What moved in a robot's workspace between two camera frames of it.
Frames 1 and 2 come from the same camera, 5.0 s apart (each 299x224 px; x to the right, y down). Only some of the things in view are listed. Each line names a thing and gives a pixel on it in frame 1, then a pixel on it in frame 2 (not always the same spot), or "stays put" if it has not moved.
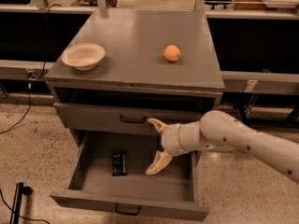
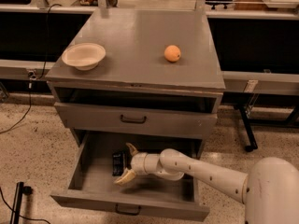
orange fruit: x=171 y=53 stays put
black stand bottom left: x=20 y=191 stays put
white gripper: x=170 y=139 → x=138 y=163
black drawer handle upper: x=131 y=120 stays put
